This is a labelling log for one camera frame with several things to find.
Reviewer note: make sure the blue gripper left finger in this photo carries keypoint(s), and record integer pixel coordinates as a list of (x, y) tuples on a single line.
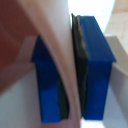
[(48, 85)]

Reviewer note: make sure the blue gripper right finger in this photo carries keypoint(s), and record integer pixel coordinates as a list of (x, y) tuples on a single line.
[(95, 66)]

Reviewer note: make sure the pink mug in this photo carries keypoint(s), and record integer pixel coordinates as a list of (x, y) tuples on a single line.
[(50, 23)]

